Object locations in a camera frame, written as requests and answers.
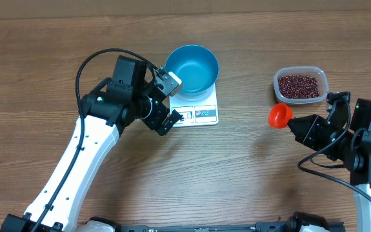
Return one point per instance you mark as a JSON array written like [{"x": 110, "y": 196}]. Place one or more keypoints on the orange scoop with blue handle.
[{"x": 279, "y": 116}]

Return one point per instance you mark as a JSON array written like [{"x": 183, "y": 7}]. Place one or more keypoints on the clear plastic food container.
[{"x": 312, "y": 71}]

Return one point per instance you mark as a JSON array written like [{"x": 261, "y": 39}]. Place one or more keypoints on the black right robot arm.
[{"x": 357, "y": 162}]

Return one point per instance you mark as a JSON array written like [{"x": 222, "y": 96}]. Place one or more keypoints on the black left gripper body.
[{"x": 156, "y": 116}]

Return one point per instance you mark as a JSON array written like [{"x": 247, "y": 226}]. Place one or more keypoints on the red adzuki beans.
[{"x": 298, "y": 86}]

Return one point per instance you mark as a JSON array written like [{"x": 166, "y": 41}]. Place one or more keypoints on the teal plastic bowl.
[{"x": 196, "y": 66}]

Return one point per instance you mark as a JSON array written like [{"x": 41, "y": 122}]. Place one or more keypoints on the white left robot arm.
[{"x": 135, "y": 91}]

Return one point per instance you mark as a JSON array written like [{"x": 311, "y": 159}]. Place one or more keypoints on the white digital kitchen scale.
[{"x": 200, "y": 110}]

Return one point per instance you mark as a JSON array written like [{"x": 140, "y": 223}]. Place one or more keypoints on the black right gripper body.
[{"x": 319, "y": 137}]

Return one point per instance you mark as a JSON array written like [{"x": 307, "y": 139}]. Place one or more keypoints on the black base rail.
[{"x": 298, "y": 222}]

